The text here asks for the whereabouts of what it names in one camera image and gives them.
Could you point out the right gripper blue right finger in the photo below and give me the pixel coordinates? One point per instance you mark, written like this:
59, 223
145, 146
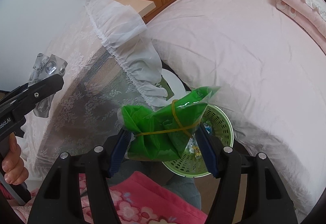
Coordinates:
208, 153

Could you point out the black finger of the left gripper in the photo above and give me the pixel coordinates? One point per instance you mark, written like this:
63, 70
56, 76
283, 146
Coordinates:
29, 96

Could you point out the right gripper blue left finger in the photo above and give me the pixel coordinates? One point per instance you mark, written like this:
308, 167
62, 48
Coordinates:
120, 149

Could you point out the silver pill blister pack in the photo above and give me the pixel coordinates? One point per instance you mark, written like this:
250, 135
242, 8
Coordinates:
44, 67

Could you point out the bright green bag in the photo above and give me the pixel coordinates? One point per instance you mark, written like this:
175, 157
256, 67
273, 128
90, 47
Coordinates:
163, 135

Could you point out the green plastic trash basket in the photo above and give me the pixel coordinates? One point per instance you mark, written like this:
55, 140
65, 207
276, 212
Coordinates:
200, 156

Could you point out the left hand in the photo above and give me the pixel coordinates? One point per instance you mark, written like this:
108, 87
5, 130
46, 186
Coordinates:
13, 165

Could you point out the pink bed sheet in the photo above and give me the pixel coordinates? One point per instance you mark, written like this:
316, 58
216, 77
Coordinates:
271, 76

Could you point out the light wooden bedside table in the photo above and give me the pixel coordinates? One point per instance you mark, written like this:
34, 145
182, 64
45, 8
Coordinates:
145, 8

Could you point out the folded pink blanket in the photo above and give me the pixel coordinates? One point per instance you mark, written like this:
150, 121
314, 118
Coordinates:
310, 20

